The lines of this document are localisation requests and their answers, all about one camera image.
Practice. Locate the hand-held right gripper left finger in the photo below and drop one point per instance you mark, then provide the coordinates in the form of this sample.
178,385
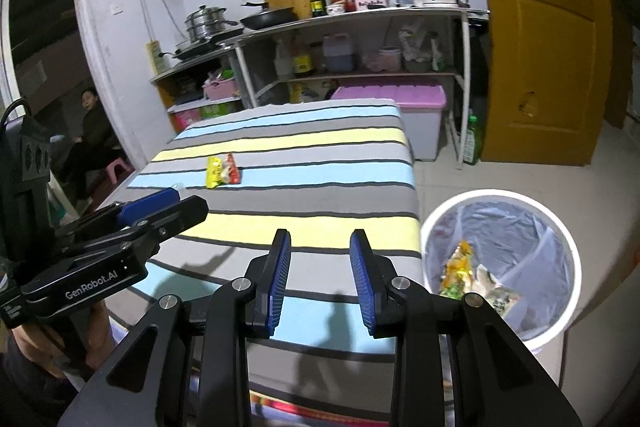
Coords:
279,282

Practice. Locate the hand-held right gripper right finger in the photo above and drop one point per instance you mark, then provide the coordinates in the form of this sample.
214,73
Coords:
362,287

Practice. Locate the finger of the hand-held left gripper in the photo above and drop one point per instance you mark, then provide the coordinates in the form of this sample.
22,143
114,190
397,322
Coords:
150,204
175,217

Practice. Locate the white round trash bin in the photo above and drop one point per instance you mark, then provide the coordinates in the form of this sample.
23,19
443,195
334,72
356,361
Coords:
576,272

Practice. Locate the person's left hand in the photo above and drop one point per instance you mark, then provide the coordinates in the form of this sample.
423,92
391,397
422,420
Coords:
100,332

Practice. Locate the pink plastic stool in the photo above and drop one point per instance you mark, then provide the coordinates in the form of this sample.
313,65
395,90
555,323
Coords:
117,169

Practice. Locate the small yellow snack packet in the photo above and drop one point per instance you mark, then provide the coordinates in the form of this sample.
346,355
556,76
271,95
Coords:
215,172

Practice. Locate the red and white snack packet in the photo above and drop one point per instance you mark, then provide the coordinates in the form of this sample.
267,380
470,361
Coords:
231,169

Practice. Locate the clear box of packets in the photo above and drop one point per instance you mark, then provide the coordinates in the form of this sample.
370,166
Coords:
205,111

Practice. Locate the yellow wooden cabinet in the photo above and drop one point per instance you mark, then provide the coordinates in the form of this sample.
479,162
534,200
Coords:
164,89

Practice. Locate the striped bed sheet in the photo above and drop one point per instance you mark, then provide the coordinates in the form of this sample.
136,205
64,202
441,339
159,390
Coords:
310,167

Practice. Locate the red patterned cloth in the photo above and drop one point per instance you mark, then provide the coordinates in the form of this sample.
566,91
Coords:
325,409

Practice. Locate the pink plastic basket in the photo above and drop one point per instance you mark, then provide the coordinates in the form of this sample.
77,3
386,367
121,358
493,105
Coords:
220,90

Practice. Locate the crumpled white paper wrapper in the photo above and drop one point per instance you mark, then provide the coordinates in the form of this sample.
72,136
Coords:
500,294

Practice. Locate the yellow power strip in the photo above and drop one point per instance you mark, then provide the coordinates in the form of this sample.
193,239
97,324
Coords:
156,57

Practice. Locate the clear plastic bin liner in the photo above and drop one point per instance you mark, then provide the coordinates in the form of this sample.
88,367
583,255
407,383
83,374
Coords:
500,227

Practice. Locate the black induction cooker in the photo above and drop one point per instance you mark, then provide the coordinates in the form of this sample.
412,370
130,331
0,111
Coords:
200,47

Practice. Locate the yellow printed bag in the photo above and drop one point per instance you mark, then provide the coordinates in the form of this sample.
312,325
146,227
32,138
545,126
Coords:
305,93

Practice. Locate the green plastic bottle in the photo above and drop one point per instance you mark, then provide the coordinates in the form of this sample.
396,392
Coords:
471,142

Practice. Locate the white plastic bottle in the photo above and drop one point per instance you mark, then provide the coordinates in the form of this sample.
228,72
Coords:
283,64

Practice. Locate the steel steamer pot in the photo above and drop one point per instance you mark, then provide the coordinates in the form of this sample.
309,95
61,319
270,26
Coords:
206,23

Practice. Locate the pink lidded storage box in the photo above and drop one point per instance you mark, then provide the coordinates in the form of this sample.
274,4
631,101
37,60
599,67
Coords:
390,97

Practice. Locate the yellow label oil bottle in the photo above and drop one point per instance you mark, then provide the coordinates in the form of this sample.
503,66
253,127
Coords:
303,63

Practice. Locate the black frying pan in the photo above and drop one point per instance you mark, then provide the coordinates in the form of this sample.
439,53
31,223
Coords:
267,19

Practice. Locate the pink plastic bucket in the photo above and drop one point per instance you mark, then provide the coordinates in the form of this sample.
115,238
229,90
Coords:
390,61

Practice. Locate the crumpled plastic bags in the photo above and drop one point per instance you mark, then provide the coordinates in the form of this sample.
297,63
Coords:
417,47

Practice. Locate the white metal shelf rack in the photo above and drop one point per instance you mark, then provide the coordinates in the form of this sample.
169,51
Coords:
350,15

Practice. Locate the red lidded jar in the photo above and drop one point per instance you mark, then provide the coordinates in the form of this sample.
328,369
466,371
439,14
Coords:
336,3

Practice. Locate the yellow wooden door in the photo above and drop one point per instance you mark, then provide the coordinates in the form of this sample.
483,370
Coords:
545,57

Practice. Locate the white wall switch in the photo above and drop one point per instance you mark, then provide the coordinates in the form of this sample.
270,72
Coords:
117,9

